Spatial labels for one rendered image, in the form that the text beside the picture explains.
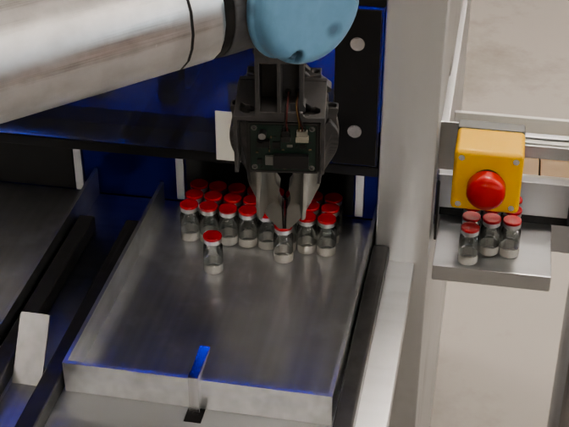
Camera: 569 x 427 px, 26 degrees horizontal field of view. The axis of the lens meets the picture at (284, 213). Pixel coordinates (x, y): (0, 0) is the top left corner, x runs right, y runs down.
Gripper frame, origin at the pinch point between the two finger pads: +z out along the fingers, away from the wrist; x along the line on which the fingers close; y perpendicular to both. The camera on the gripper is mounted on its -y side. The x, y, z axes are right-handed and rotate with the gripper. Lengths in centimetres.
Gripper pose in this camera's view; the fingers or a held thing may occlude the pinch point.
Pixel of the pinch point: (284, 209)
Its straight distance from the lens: 107.4
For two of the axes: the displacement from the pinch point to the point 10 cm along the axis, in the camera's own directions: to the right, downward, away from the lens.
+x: 10.0, 0.3, -0.5
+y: -0.6, 5.8, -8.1
